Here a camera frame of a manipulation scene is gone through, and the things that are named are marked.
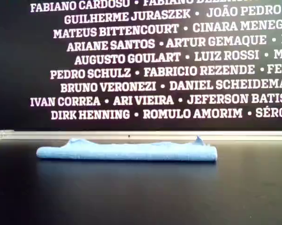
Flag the light blue microfibre cloth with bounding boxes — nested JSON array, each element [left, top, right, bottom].
[[36, 135, 218, 163]]

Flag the aluminium table frame rail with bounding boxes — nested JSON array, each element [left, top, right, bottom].
[[0, 130, 282, 142]]

